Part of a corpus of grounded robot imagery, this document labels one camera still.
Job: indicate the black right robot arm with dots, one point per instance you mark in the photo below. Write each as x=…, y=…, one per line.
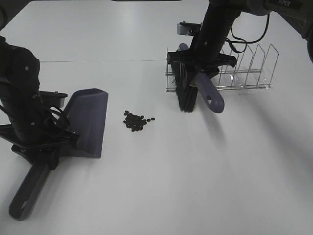
x=221, y=15

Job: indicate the pile of coffee beans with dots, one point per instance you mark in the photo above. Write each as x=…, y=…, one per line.
x=135, y=122

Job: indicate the purple plastic dustpan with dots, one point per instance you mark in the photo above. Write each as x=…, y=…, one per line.
x=86, y=111

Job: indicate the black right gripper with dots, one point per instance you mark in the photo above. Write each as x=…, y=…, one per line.
x=204, y=53

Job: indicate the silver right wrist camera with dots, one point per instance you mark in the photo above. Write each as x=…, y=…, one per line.
x=188, y=29

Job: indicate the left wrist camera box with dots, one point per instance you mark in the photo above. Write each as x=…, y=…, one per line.
x=50, y=99

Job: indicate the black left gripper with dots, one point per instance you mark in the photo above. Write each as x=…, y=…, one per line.
x=35, y=128

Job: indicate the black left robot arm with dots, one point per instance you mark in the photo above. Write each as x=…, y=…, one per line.
x=19, y=72

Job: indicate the metal wire dish rack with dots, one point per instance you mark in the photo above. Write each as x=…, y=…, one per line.
x=255, y=69

